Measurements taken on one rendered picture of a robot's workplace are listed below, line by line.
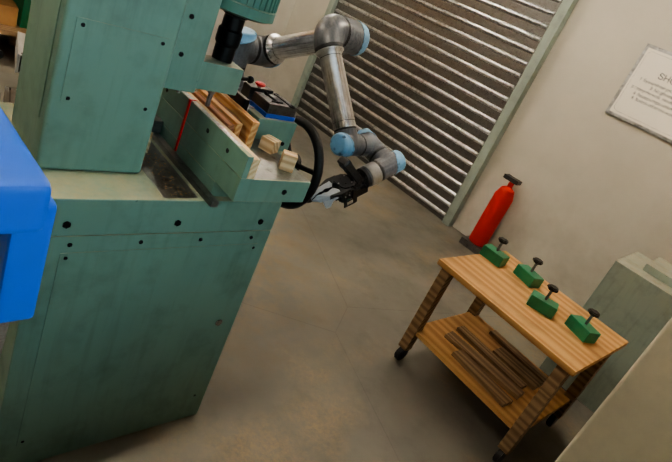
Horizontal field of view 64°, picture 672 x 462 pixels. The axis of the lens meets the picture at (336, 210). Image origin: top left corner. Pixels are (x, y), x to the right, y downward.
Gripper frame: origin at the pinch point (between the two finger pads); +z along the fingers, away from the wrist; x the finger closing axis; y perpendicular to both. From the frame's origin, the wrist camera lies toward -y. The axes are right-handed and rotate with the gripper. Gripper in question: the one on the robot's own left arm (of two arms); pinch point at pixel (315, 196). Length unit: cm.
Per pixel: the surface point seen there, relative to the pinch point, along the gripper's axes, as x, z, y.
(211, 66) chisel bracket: 6, 23, -49
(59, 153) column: -1, 61, -46
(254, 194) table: -18.9, 28.4, -29.6
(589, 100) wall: 45, -246, 81
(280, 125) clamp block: 4.0, 7.2, -27.4
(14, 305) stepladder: -67, 73, -75
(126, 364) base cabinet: -12, 69, 12
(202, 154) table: -1.8, 32.6, -32.8
